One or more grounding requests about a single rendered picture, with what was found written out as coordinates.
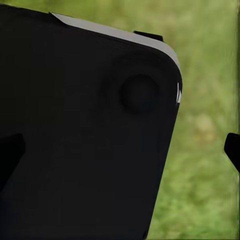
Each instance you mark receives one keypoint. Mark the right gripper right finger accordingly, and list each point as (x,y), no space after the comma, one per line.
(232,149)

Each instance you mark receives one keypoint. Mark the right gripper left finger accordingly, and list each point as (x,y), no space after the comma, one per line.
(12,149)

